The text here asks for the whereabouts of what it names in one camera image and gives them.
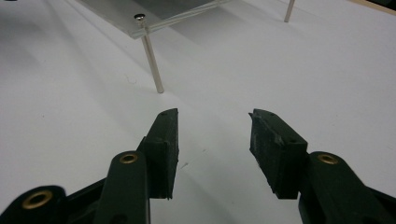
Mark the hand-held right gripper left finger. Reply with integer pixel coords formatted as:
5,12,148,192
92,107,180,224

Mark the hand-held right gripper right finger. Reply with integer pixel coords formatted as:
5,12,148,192
247,107,396,224

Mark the clear acrylic frame base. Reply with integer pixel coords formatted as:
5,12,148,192
74,0,297,94

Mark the clear acrylic picture frame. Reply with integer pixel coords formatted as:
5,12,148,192
74,0,235,40

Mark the white paper table mat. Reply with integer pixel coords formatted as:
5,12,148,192
0,0,396,224

